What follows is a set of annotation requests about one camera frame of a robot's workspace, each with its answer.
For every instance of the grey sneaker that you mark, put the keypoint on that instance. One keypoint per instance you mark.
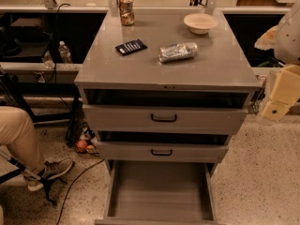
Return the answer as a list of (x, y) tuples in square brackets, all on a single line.
[(50, 171)]

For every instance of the grey top drawer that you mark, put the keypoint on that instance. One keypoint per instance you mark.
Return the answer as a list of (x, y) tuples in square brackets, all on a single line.
[(164, 119)]

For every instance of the white bowl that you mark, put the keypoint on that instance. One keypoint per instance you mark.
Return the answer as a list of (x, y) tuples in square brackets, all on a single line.
[(199, 23)]

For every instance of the black snack packet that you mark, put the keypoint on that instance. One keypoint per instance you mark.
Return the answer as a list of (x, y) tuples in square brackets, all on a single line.
[(130, 47)]

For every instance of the clear water bottle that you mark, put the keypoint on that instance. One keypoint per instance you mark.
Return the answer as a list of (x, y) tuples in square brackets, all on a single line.
[(64, 52)]

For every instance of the grey drawer cabinet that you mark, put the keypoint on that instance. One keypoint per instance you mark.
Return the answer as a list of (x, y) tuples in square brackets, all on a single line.
[(218, 77)]

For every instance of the person leg beige trousers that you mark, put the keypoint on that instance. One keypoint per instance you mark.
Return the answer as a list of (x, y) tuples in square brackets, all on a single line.
[(18, 134)]

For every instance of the black chair leg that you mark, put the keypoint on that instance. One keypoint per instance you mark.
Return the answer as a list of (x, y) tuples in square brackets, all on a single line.
[(47, 184)]

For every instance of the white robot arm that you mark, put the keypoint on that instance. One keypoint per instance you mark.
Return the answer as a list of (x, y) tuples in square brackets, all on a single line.
[(284, 39)]

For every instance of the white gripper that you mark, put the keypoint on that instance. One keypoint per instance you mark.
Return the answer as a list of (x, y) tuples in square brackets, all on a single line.
[(288, 37)]

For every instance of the grey open bottom drawer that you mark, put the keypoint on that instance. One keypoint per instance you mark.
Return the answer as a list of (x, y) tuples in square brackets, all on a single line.
[(159, 193)]

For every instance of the basket of fruit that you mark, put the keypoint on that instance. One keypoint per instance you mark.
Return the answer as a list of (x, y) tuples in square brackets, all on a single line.
[(87, 143)]

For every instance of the grey middle drawer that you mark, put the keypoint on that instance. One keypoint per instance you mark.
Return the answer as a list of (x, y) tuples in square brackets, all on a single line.
[(170, 152)]

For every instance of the crumpled gold soda can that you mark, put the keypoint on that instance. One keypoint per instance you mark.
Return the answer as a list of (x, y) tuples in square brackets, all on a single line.
[(126, 12)]

